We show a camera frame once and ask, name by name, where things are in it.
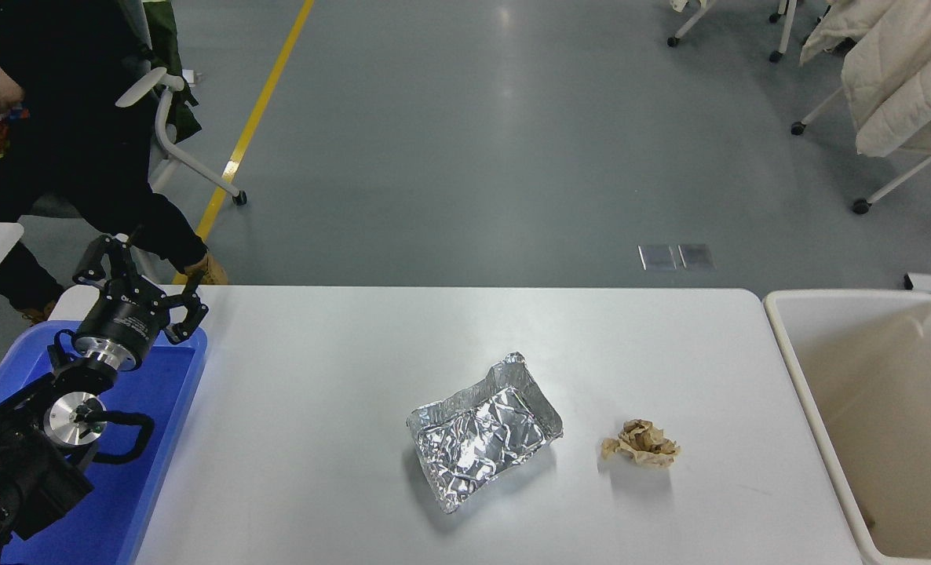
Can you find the white chair holding coat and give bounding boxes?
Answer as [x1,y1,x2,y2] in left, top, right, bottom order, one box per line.
[789,85,931,217]

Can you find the blue plastic tray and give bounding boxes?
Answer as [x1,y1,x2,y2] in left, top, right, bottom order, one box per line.
[0,320,209,565]

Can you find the green cloth bag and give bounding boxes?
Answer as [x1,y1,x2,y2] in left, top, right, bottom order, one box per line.
[142,0,199,144]

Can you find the white swivel chair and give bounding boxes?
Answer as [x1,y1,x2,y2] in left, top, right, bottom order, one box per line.
[667,0,798,64]

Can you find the foil tray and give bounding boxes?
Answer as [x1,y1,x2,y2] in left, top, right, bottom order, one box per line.
[407,351,564,513]

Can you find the tan paper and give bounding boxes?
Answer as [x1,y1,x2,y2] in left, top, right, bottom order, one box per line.
[601,417,681,468]

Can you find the cream padded coat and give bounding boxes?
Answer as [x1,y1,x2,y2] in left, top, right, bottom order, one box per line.
[798,0,931,160]

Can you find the person's left hand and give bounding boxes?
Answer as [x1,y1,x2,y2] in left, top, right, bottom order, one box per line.
[0,65,25,115]

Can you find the person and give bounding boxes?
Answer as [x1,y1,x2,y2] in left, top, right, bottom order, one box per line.
[0,0,228,326]

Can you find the large pale bin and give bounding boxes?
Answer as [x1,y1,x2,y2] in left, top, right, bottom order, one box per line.
[762,290,931,565]

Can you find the grey office chair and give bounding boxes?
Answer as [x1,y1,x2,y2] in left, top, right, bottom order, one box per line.
[22,0,249,221]

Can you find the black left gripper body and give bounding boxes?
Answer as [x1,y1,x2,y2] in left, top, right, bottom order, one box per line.
[73,292,162,358]

